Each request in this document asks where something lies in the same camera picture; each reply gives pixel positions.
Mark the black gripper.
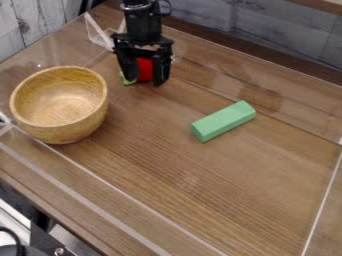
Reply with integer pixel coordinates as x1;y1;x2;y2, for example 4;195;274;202
111;33;173;86

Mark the red plush strawberry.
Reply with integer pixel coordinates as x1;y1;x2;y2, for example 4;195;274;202
120;58;152;86

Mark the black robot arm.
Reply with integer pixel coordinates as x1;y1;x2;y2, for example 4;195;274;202
111;0;173;86

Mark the wooden bowl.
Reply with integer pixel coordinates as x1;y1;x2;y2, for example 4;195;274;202
9;66;108;144

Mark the green rectangular block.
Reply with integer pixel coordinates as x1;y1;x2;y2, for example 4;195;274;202
191;100;256;143

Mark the clear acrylic corner bracket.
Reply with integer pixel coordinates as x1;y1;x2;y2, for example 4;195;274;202
84;12;125;51

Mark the black metal bracket with screw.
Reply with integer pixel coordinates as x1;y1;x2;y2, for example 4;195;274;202
28;224;77;256

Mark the black cable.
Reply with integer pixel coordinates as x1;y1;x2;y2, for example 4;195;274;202
0;226;24;256

